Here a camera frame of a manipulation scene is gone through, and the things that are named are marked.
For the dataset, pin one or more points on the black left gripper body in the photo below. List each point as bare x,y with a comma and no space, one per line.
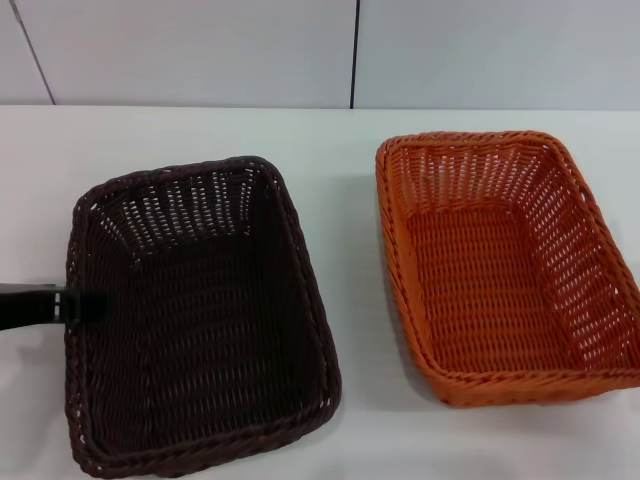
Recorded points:
25,306

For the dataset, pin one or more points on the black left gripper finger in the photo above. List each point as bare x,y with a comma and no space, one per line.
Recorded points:
70,307

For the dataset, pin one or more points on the dark brown woven basket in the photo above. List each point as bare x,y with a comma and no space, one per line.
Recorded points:
210,320

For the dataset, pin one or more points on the orange woven basket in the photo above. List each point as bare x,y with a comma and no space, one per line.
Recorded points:
490,280

